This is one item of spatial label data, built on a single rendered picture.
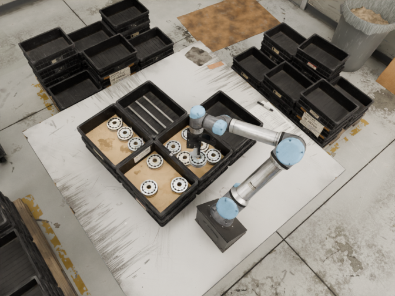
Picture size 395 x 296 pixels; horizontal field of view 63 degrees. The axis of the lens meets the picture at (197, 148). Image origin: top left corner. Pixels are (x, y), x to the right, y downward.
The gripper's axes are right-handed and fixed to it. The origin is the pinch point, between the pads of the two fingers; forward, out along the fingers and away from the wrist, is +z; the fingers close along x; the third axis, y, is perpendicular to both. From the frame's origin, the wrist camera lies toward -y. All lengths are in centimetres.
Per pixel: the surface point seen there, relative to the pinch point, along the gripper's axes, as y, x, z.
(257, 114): -45, -57, 22
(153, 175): 26.8, 4.6, 17.7
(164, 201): 19.2, 21.0, 20.2
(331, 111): -114, -83, 40
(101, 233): 56, 35, 35
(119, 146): 50, -15, 15
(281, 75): -80, -133, 44
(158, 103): 28, -52, 10
